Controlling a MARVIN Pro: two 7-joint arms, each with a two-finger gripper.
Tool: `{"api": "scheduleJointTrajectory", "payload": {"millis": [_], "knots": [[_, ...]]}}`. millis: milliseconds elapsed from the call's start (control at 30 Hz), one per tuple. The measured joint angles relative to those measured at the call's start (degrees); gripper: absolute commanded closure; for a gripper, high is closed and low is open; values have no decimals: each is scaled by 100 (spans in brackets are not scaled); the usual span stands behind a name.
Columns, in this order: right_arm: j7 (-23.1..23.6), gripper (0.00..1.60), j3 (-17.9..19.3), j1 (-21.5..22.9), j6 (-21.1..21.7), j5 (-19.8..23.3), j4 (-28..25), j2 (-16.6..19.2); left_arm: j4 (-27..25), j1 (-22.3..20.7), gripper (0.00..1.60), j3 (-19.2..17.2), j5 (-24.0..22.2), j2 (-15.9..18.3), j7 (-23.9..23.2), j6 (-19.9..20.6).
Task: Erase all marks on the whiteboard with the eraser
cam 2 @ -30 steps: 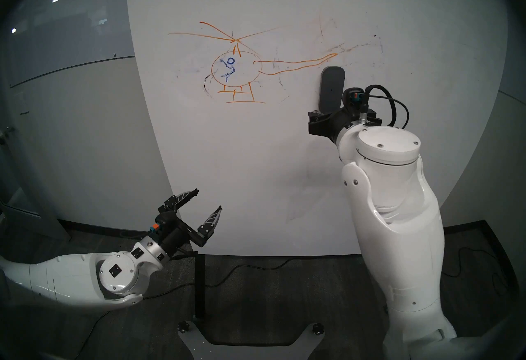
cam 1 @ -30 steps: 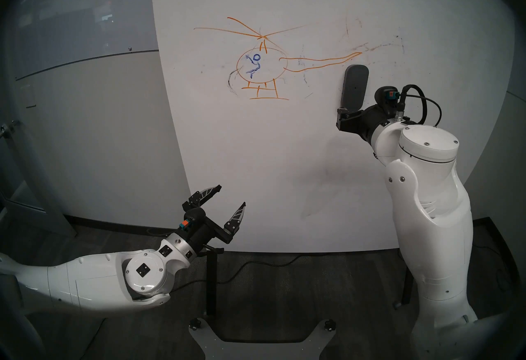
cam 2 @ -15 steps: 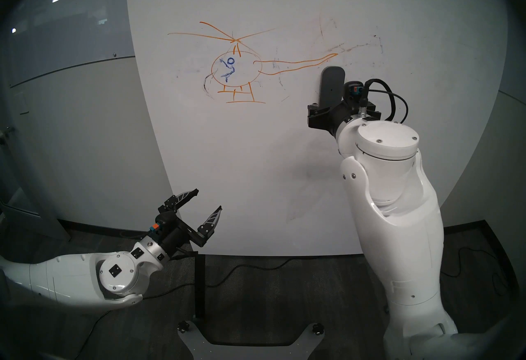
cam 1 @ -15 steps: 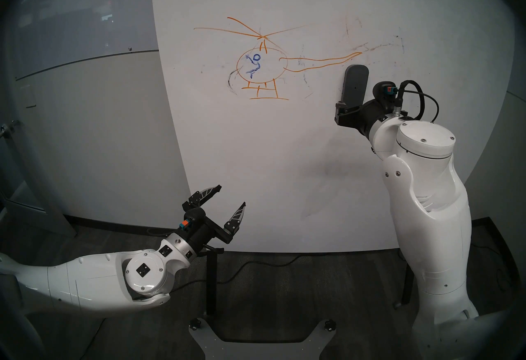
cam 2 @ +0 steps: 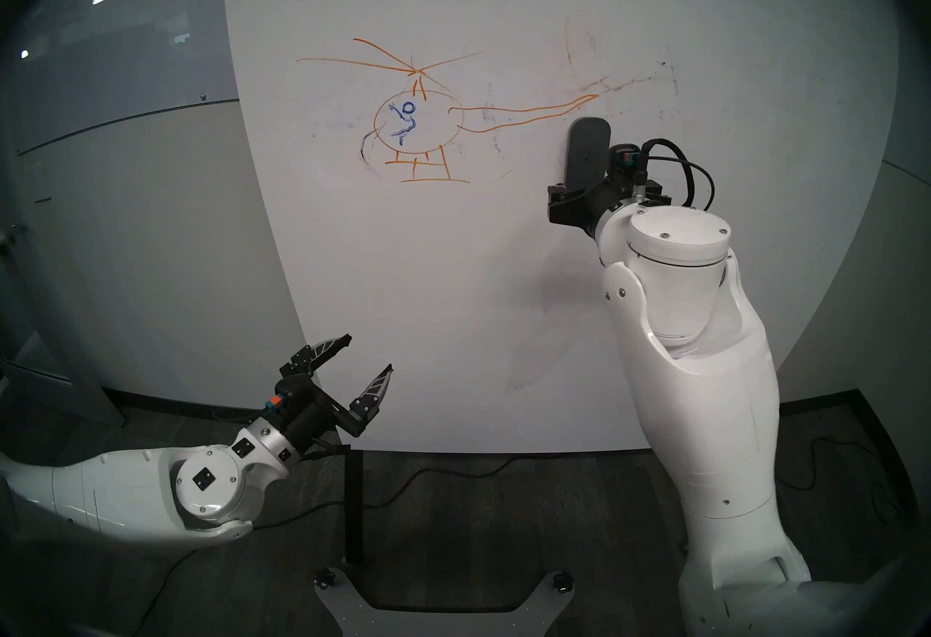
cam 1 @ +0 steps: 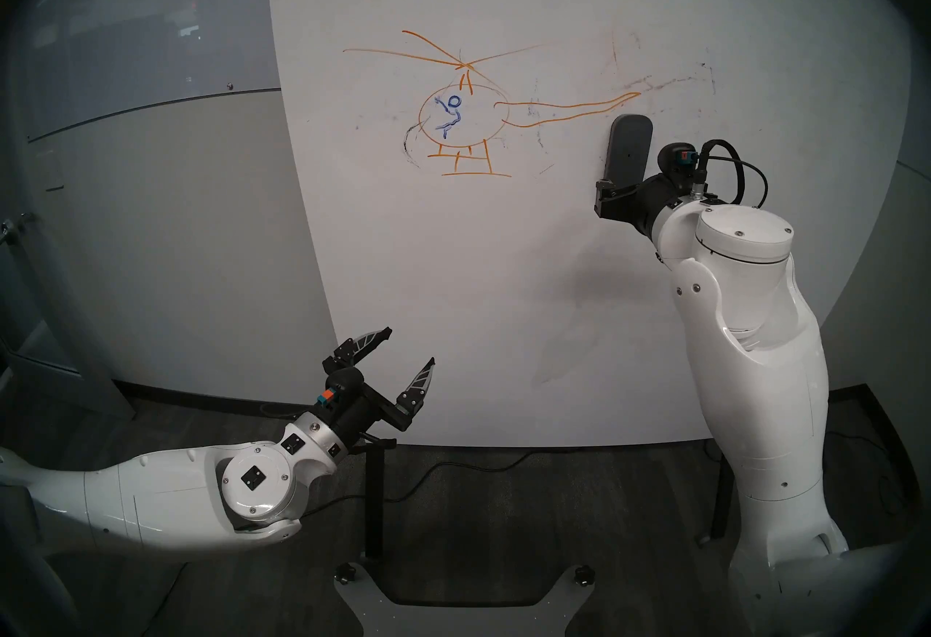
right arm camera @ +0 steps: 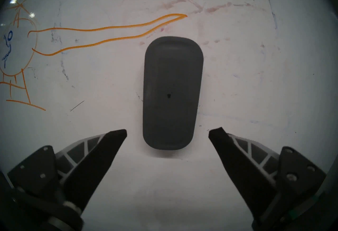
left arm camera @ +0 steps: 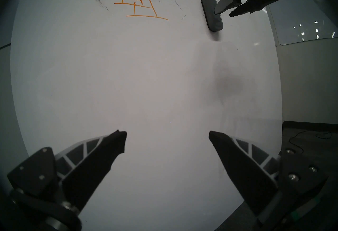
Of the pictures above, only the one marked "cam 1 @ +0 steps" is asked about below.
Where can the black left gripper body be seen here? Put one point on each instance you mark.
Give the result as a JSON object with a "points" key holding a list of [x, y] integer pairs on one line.
{"points": [[364, 414]]}

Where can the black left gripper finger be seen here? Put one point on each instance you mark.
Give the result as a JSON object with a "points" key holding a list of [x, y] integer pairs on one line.
{"points": [[356, 348], [414, 399]]}

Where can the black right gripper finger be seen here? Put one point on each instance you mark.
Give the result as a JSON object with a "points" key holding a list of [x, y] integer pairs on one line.
{"points": [[614, 201]]}

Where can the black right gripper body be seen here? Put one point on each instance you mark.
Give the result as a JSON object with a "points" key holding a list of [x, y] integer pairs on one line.
{"points": [[651, 203]]}

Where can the dark grey whiteboard eraser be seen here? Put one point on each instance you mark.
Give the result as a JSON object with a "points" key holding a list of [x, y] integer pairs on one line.
{"points": [[630, 145]]}

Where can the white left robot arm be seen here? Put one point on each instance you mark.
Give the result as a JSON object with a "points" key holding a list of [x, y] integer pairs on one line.
{"points": [[160, 497]]}

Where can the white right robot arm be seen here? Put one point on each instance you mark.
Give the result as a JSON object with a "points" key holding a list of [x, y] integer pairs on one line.
{"points": [[764, 366]]}

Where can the large white whiteboard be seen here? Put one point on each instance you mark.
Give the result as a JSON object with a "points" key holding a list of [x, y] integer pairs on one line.
{"points": [[473, 265]]}

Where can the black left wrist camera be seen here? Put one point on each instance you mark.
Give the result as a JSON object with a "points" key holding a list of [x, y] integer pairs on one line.
{"points": [[345, 381]]}

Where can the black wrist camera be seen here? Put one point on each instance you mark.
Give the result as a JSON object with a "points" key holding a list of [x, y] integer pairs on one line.
{"points": [[345, 381], [673, 163]]}

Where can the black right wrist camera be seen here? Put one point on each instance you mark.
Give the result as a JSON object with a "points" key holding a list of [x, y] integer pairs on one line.
{"points": [[673, 163]]}

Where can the black whiteboard stand post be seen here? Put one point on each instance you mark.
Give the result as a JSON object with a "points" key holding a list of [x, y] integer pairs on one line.
{"points": [[723, 497], [374, 505]]}

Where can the black base plate knob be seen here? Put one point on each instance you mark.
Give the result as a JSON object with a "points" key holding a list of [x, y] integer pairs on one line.
{"points": [[345, 574], [584, 575]]}

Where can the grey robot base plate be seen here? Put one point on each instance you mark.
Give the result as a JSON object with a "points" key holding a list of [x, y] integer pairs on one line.
{"points": [[465, 622]]}

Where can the glass wall board with writing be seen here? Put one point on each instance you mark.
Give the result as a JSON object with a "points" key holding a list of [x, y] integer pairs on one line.
{"points": [[145, 39]]}

